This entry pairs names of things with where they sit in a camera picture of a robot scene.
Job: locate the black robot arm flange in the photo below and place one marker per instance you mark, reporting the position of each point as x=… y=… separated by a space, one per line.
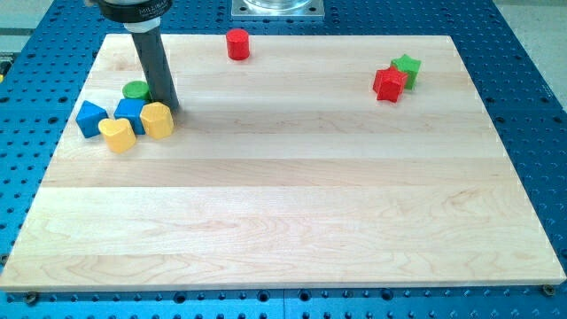
x=137 y=16

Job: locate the yellow hexagon block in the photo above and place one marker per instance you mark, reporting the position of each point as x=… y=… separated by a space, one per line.
x=157 y=120

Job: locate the wooden board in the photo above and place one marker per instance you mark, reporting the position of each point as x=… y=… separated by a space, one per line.
x=285 y=171

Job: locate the red cylinder block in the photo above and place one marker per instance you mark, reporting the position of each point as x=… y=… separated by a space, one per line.
x=238 y=46

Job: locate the red star block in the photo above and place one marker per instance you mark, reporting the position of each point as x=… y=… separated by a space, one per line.
x=389 y=83

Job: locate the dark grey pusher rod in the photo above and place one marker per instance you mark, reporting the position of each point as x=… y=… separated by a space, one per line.
x=152 y=55

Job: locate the green star block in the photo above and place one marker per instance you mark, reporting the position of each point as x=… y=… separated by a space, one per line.
x=410 y=66

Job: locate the green cylinder block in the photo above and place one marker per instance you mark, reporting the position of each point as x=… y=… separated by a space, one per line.
x=136 y=90

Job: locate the blue cube block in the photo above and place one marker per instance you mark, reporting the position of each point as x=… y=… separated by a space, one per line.
x=130 y=109

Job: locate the yellow heart block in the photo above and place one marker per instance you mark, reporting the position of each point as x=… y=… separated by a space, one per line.
x=118 y=134

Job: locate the blue triangle block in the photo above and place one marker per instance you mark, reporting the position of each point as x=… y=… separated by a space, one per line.
x=88 y=117

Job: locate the blue perforated metal table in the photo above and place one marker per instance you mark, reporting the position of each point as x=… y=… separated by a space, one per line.
x=515 y=53

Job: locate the left board corner bolt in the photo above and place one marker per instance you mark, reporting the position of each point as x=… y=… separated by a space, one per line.
x=31 y=298

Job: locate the board corner bolt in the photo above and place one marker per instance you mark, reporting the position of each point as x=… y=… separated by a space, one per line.
x=548 y=290
x=31 y=298

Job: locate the right board corner bolt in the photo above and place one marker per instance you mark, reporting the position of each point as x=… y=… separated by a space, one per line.
x=548 y=290

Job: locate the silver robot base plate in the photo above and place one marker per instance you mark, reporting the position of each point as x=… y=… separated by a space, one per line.
x=250 y=9

